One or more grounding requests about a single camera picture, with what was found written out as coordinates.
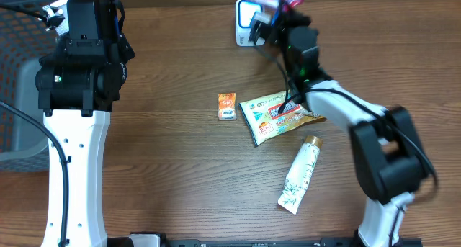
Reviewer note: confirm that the white floral tube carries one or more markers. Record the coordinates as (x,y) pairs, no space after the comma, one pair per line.
(298,177)

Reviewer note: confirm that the gold wet wipes pack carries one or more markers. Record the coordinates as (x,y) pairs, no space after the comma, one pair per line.
(265,122)

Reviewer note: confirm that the grey plastic mesh basket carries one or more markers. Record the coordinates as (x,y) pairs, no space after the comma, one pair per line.
(24,41)

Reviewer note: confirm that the white barcode scanner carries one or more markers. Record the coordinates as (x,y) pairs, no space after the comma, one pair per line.
(244,12)

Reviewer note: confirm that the small orange box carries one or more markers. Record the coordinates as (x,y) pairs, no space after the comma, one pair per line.
(227,106)

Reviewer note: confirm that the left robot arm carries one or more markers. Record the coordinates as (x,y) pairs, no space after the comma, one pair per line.
(77,86)

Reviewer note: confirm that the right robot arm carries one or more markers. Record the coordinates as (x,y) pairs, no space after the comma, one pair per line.
(389,159)

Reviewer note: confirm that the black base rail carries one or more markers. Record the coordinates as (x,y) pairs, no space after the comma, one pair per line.
(160,240)

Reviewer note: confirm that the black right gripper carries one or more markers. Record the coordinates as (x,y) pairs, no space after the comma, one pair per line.
(286,13)

